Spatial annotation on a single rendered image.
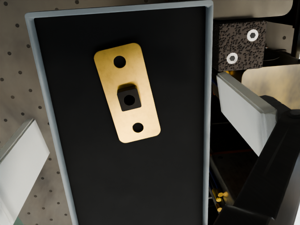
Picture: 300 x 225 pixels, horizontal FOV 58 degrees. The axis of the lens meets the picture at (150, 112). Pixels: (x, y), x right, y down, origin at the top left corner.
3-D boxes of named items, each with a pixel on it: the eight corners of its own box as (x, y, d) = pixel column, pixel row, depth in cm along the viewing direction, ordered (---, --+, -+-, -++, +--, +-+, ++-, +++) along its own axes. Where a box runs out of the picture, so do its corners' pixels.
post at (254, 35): (188, 30, 66) (263, 68, 29) (167, 31, 66) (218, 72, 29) (187, 7, 64) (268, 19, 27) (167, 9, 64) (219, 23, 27)
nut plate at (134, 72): (161, 132, 25) (163, 139, 23) (120, 142, 25) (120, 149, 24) (139, 40, 21) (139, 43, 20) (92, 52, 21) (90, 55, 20)
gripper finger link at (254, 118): (261, 112, 12) (278, 108, 12) (215, 73, 19) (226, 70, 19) (265, 166, 13) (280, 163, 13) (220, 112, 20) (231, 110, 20)
